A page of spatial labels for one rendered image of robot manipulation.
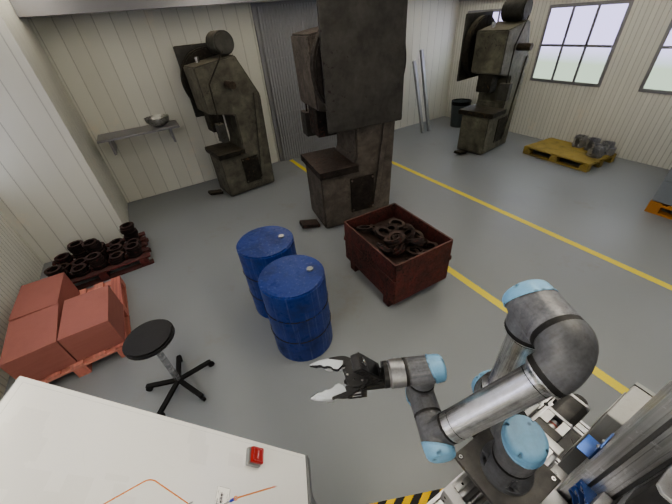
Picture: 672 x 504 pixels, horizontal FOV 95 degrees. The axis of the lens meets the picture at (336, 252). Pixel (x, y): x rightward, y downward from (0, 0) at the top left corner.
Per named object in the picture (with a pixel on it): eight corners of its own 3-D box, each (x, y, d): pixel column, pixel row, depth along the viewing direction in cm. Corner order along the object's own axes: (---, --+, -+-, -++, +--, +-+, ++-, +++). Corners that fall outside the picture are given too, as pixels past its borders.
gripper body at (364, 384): (346, 400, 85) (389, 395, 85) (344, 388, 79) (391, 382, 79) (343, 373, 90) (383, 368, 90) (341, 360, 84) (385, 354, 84)
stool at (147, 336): (212, 346, 286) (186, 297, 246) (220, 396, 247) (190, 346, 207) (148, 371, 270) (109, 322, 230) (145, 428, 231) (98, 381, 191)
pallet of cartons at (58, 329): (48, 312, 339) (20, 283, 312) (129, 282, 369) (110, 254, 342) (26, 402, 255) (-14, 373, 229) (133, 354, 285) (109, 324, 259)
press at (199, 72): (263, 169, 624) (232, 28, 484) (283, 186, 551) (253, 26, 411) (203, 185, 580) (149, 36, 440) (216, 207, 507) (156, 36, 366)
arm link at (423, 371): (446, 389, 84) (450, 372, 79) (406, 394, 84) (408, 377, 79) (436, 363, 90) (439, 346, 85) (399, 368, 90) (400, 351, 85)
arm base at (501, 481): (500, 432, 106) (507, 418, 100) (543, 476, 96) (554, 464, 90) (469, 458, 101) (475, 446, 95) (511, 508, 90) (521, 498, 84)
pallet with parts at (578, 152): (615, 160, 533) (624, 141, 513) (588, 173, 503) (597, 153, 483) (546, 143, 618) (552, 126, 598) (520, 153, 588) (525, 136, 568)
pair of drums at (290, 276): (310, 275, 354) (301, 215, 306) (341, 351, 271) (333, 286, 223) (253, 291, 341) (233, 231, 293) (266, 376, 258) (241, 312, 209)
